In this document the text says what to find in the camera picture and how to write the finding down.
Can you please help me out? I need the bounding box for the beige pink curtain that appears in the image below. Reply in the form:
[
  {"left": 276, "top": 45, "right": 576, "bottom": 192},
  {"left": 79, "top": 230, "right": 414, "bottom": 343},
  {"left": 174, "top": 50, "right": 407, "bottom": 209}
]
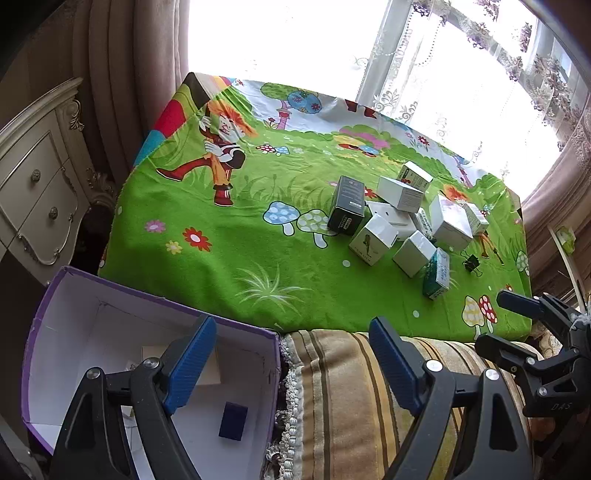
[
  {"left": 69, "top": 0, "right": 195, "bottom": 199},
  {"left": 522, "top": 111, "right": 591, "bottom": 296}
]

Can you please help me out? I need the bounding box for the purple cardboard box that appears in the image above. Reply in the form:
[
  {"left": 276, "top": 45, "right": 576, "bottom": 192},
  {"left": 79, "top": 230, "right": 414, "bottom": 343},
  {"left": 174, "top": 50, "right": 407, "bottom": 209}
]
[{"left": 21, "top": 266, "right": 282, "bottom": 480}]

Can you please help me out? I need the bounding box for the cream cardboard box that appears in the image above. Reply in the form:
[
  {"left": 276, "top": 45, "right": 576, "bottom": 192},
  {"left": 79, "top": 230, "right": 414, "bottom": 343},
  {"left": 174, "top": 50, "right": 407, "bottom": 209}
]
[{"left": 141, "top": 346, "right": 221, "bottom": 386}]

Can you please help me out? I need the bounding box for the white green packet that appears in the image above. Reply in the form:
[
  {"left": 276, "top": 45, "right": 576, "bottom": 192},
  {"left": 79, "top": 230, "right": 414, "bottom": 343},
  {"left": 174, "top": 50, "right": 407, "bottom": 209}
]
[{"left": 556, "top": 225, "right": 577, "bottom": 254}]

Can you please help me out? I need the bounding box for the tall black box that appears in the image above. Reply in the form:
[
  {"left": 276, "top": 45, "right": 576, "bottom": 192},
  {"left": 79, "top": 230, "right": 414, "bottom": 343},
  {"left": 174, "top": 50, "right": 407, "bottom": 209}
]
[{"left": 327, "top": 175, "right": 366, "bottom": 236}]

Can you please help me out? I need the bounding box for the ornate white nightstand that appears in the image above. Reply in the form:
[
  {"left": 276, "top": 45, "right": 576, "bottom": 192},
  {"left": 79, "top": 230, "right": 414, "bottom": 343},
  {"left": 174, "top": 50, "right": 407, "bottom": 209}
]
[{"left": 0, "top": 76, "right": 118, "bottom": 287}]

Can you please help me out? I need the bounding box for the small white green box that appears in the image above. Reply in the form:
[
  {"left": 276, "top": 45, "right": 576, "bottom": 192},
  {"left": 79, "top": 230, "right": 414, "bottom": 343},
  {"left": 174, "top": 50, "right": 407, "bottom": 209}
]
[{"left": 398, "top": 161, "right": 434, "bottom": 191}]

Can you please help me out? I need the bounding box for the small dark blue box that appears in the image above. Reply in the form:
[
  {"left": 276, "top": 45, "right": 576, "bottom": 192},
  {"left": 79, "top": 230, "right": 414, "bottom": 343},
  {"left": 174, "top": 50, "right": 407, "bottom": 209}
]
[{"left": 218, "top": 401, "right": 247, "bottom": 441}]

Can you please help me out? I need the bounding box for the white printed carton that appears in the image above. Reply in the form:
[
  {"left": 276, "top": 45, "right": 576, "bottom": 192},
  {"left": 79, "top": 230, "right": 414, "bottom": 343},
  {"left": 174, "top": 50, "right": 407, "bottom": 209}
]
[{"left": 348, "top": 215, "right": 399, "bottom": 267}]

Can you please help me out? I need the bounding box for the small white text carton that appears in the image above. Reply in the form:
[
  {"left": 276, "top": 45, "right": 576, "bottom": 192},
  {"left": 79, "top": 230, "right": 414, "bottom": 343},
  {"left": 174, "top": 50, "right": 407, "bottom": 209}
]
[{"left": 413, "top": 208, "right": 435, "bottom": 241}]

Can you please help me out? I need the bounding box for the small white grey carton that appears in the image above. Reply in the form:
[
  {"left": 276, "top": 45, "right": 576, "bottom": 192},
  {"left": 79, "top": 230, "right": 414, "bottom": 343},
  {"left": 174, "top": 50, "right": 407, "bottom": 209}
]
[{"left": 464, "top": 202, "right": 489, "bottom": 236}]

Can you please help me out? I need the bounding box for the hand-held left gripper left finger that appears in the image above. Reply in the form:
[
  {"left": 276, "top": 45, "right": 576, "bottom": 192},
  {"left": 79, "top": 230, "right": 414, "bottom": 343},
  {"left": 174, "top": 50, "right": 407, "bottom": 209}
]
[{"left": 50, "top": 315, "right": 218, "bottom": 480}]

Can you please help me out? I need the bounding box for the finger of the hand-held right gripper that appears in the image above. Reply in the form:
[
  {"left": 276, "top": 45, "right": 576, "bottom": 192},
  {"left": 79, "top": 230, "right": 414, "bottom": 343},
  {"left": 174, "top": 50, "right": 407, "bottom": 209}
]
[
  {"left": 496, "top": 290, "right": 583, "bottom": 344},
  {"left": 475, "top": 332, "right": 583, "bottom": 418}
]

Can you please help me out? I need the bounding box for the white plug adapter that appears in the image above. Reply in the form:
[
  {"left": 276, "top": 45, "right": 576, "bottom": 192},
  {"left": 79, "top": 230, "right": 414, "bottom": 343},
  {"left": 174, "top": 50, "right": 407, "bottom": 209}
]
[{"left": 366, "top": 200, "right": 416, "bottom": 238}]

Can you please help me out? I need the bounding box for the green printed blanket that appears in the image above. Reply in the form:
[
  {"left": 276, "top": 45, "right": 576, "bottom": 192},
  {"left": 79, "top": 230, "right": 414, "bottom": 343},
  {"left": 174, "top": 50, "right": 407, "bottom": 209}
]
[{"left": 98, "top": 71, "right": 532, "bottom": 342}]

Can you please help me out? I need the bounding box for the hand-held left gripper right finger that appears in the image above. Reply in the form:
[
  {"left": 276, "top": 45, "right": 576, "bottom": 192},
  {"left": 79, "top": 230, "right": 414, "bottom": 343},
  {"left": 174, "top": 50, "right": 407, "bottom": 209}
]
[{"left": 368, "top": 316, "right": 536, "bottom": 480}]

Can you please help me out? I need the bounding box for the sheer lace curtain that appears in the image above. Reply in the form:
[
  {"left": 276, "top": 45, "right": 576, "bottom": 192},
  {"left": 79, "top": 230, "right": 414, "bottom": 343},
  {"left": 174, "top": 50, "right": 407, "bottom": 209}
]
[{"left": 355, "top": 0, "right": 591, "bottom": 153}]

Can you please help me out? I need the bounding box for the plain white carton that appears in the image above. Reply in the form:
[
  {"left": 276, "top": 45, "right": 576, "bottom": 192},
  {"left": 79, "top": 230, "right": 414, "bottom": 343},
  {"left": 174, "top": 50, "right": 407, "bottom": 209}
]
[{"left": 392, "top": 230, "right": 437, "bottom": 278}]

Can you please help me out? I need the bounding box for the striped brown cushion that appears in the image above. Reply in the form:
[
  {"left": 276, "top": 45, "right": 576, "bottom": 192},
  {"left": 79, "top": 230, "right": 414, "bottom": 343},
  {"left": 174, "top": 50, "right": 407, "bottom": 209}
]
[{"left": 268, "top": 329, "right": 546, "bottom": 480}]

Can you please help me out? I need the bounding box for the large white carton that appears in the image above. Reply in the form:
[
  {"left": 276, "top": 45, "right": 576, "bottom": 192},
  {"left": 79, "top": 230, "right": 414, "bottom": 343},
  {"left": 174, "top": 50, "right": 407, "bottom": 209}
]
[{"left": 428, "top": 194, "right": 474, "bottom": 251}]

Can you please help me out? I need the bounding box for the teal and white carton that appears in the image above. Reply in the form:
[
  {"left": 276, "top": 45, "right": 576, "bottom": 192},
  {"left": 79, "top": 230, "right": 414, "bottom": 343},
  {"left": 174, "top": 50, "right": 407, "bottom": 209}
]
[{"left": 424, "top": 248, "right": 451, "bottom": 301}]

